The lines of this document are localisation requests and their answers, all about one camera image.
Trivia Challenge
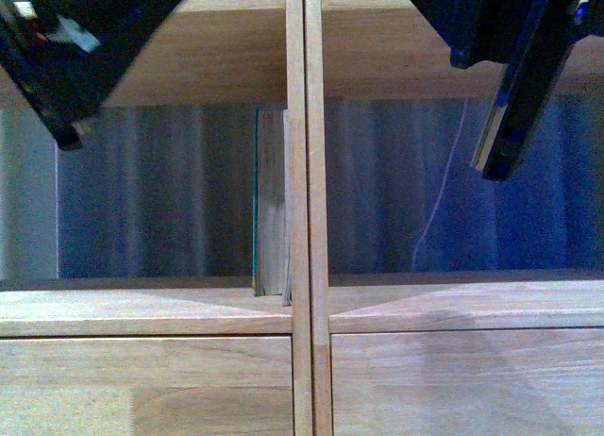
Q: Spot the wooden shelf unit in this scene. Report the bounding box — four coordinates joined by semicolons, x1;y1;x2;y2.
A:
1;0;603;435

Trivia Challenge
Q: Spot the thin white cable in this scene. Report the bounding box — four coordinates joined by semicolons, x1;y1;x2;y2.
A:
409;98;469;271

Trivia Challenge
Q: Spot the thick teal hardcover book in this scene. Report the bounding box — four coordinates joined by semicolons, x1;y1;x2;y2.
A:
252;110;289;306

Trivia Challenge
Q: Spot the thin green leaf-pattern book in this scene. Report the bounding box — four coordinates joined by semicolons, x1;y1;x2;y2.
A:
282;109;293;306

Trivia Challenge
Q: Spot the wooden drawer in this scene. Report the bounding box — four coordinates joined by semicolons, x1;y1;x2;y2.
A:
1;337;294;435
331;328;603;435

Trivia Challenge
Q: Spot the upper right wooden drawer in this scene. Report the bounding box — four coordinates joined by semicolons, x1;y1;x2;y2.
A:
331;328;603;435

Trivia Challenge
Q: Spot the upper left wooden drawer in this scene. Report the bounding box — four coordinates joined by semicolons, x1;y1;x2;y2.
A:
1;337;294;435

